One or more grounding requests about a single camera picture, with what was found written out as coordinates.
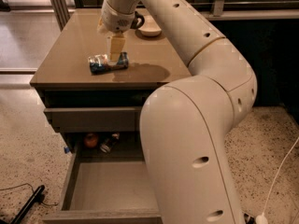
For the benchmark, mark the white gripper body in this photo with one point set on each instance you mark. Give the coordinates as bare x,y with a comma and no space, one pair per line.
116,19

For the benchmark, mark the grey drawer cabinet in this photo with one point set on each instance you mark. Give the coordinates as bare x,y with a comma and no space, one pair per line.
64,79

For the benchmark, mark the red apple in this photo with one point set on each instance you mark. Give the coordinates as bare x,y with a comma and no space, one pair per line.
90,140

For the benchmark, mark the dark can in cabinet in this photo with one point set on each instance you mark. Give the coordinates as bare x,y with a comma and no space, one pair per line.
110,142

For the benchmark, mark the blue tape piece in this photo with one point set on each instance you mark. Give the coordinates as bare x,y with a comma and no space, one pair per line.
66,150

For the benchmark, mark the black power strip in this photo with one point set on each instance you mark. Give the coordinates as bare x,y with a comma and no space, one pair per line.
249,219

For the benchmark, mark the open grey middle drawer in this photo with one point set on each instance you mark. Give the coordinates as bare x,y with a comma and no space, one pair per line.
107,188

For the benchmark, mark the black bar on floor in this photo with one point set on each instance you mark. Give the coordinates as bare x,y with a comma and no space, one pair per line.
36,197

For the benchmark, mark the white paper bowl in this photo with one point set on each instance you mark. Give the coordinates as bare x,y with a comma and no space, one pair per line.
150,28

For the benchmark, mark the grey top drawer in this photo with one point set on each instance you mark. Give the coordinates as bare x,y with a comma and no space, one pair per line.
94,119

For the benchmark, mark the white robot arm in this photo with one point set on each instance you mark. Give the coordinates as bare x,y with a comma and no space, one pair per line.
183,124

